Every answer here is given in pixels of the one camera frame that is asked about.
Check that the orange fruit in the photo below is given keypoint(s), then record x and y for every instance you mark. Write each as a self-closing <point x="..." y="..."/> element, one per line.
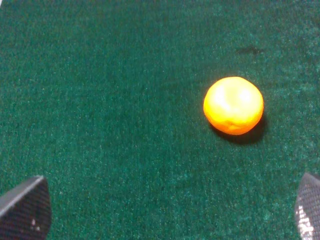
<point x="233" y="105"/>

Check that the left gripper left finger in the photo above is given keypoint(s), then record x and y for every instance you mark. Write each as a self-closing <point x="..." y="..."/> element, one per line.
<point x="25" y="211"/>

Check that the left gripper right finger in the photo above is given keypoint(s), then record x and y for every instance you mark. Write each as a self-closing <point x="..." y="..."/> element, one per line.
<point x="307" y="207"/>

